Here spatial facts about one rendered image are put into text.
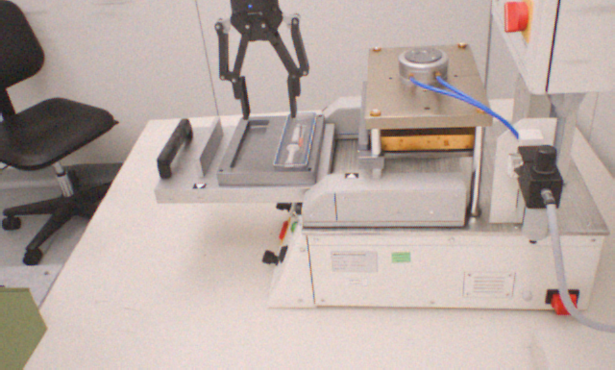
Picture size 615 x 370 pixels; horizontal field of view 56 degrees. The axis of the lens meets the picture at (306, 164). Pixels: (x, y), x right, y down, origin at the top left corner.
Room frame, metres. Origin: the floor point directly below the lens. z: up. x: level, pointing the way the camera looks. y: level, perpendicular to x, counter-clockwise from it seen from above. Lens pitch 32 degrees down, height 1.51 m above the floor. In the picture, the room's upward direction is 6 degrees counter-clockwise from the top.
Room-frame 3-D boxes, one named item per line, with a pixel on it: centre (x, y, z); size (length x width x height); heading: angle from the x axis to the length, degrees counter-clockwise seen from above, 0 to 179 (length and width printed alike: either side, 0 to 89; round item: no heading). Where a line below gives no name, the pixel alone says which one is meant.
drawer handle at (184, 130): (0.93, 0.24, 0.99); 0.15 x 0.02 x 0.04; 170
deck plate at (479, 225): (0.85, -0.24, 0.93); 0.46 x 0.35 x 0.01; 80
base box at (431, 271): (0.84, -0.19, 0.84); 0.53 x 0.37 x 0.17; 80
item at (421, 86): (0.83, -0.23, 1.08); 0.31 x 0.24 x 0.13; 170
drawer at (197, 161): (0.91, 0.10, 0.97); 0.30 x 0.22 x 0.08; 80
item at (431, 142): (0.85, -0.20, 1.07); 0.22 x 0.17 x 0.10; 170
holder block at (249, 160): (0.90, 0.05, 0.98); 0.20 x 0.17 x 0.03; 170
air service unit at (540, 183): (0.61, -0.29, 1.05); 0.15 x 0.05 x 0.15; 170
